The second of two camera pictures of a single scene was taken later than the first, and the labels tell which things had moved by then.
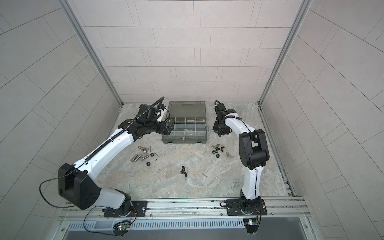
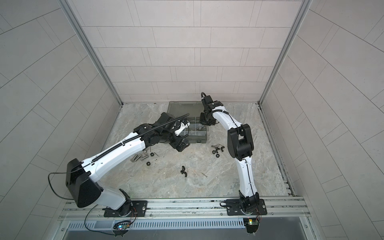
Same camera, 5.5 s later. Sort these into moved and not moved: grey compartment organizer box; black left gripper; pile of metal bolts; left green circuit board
Moved: black left gripper
Not moved: pile of metal bolts; left green circuit board; grey compartment organizer box
